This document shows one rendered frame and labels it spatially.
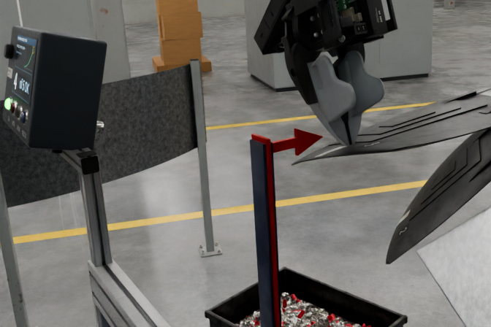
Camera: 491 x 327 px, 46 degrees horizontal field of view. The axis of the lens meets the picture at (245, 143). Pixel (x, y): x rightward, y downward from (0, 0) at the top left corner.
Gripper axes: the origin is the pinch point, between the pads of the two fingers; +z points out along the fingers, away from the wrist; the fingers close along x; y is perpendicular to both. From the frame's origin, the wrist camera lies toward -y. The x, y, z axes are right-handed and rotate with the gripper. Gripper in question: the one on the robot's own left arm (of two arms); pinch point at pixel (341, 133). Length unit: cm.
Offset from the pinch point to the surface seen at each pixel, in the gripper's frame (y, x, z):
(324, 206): -233, 157, 50
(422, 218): -15.7, 23.3, 15.6
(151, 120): -189, 50, -16
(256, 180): 4.6, -13.5, 1.9
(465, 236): 1.1, 12.8, 14.4
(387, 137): 3.9, 2.3, 1.3
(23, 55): -59, -19, -24
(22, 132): -56, -22, -11
